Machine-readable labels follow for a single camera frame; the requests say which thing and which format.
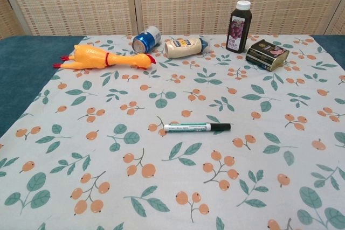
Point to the white and green marker body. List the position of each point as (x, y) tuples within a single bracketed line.
[(186, 127)]

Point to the yellow rubber chicken toy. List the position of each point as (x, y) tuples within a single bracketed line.
[(89, 57)]

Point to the black marker cap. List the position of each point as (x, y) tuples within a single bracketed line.
[(221, 126)]

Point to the floral leaf and fruit tablecloth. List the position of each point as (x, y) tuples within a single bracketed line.
[(172, 92)]

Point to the cream mayonnaise squeeze bottle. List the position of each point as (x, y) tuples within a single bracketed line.
[(183, 47)]

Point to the dark grape juice bottle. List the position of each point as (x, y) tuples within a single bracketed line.
[(238, 30)]

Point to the black luncheon meat tin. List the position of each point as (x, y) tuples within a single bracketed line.
[(265, 53)]

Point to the blue and white drink can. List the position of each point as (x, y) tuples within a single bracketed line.
[(145, 40)]

